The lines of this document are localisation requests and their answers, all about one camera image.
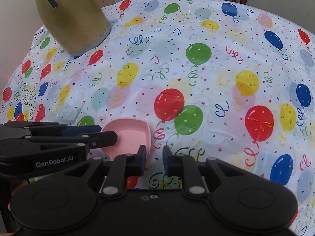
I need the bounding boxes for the balloon pattern tablecloth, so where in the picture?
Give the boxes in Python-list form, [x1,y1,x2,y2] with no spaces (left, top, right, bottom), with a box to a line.
[1,0,314,235]

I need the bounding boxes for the gold thermos jug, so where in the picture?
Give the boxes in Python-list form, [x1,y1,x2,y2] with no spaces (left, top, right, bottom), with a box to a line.
[35,0,111,58]

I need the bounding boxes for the pink heart-shaped bowl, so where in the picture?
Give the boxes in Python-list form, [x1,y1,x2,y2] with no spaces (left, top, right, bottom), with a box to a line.
[101,118,151,160]

